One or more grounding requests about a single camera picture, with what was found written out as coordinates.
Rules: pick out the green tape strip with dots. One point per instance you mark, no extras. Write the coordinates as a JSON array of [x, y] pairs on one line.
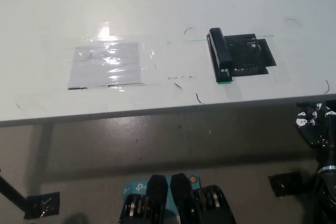
[[225, 83]]

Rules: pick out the black tape mark on desk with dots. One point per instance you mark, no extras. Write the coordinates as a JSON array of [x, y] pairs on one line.
[[249, 56]]

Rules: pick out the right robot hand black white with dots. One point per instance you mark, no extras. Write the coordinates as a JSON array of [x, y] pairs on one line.
[[313, 129]]

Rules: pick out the clear plastic film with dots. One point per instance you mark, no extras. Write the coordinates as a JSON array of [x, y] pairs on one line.
[[147, 51]]

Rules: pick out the grey table leg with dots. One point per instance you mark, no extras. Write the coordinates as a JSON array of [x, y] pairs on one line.
[[42, 153]]

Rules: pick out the black stapler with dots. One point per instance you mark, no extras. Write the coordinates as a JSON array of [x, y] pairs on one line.
[[221, 51]]

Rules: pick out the white paper sheet under film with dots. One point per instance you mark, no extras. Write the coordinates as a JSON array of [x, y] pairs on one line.
[[89, 74]]

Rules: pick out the black floor tape patch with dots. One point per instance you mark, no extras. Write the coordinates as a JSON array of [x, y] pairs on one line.
[[42, 205], [286, 183]]

